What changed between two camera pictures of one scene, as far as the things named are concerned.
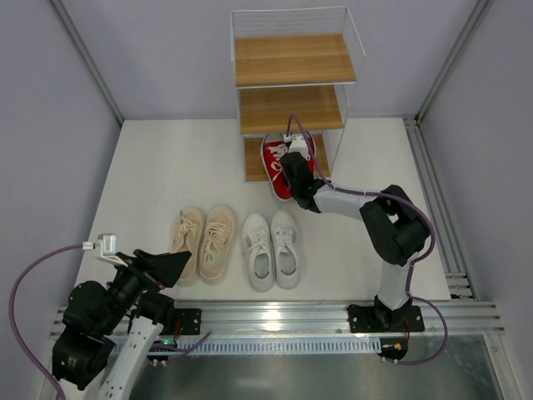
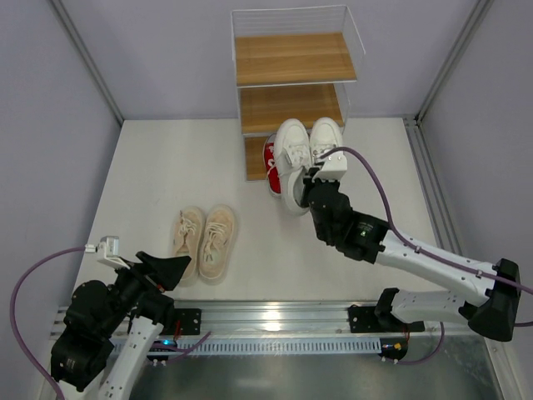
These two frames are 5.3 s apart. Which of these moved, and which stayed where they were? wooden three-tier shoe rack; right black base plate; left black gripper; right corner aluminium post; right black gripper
Moved: right black gripper
Stayed: wooden three-tier shoe rack; left black gripper; right black base plate; right corner aluminium post
